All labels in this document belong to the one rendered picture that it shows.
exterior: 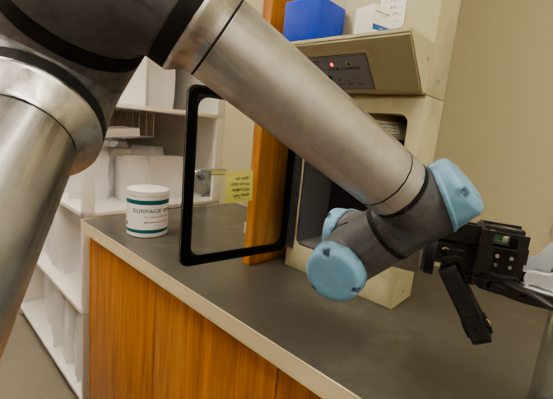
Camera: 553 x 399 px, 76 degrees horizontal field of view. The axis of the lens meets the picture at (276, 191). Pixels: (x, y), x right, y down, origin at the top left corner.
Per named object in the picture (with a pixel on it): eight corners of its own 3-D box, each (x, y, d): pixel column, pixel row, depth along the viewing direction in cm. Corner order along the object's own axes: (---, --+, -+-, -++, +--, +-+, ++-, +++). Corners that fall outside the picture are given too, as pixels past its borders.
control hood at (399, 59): (301, 94, 92) (305, 53, 90) (427, 95, 71) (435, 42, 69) (271, 87, 83) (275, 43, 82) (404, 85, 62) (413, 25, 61)
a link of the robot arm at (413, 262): (389, 273, 51) (397, 257, 58) (422, 281, 49) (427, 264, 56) (397, 223, 50) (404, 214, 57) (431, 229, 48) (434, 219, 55)
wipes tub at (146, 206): (155, 224, 125) (156, 183, 123) (174, 234, 117) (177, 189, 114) (118, 229, 116) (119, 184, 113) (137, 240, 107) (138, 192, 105)
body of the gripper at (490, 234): (538, 239, 43) (430, 220, 48) (523, 305, 44) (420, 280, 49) (527, 226, 49) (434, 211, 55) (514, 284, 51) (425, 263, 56)
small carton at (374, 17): (369, 44, 76) (373, 15, 75) (388, 41, 71) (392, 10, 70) (352, 39, 73) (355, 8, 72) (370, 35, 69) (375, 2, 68)
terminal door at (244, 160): (285, 249, 97) (300, 101, 90) (179, 267, 78) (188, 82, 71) (283, 248, 98) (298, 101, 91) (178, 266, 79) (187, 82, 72)
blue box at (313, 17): (307, 53, 89) (311, 15, 87) (341, 49, 82) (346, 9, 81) (281, 43, 81) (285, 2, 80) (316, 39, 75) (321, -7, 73)
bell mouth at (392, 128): (364, 136, 101) (366, 117, 100) (425, 142, 90) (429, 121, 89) (329, 133, 88) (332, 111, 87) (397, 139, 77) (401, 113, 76)
